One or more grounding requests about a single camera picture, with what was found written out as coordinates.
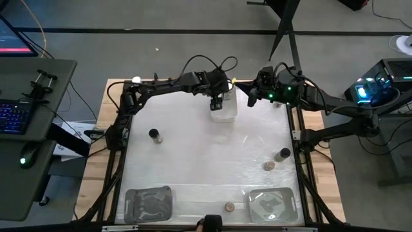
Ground yellow cable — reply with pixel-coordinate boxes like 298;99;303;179
21;0;48;59

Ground black clamp stand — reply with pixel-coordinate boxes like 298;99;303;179
22;68;59;104

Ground black cable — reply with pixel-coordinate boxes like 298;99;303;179
371;0;412;30
69;80;99;125

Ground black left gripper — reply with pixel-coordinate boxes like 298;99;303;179
204;69;231;111

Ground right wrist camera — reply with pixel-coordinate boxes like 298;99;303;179
259;66;275;95

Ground clear grey plastic tray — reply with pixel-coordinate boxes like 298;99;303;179
248;187;297;224

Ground black table frame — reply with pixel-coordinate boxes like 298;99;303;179
77;79;344;232

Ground black computer mouse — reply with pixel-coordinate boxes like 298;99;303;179
17;141;41;169

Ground computer monitor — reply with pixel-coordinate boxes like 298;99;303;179
0;14;39;57

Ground white fan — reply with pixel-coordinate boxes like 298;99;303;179
389;34;412;56

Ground white plastic bin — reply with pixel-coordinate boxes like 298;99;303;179
209;84;239;123

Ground black-lid spice jar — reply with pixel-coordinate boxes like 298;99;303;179
274;147;292;163

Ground green spice jar black lid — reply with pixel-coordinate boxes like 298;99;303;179
148;128;164;145

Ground lit computer tower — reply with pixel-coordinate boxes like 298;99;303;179
344;57;412;113

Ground backlit keyboard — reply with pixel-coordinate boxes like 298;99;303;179
0;99;35;135

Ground black frame clamp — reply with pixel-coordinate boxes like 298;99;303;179
83;128;106;139

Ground white paper sheet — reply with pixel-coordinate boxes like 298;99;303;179
53;121;97;162

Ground grey side desk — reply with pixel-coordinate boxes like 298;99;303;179
355;88;412;188

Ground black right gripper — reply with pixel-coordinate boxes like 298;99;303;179
247;66;292;108

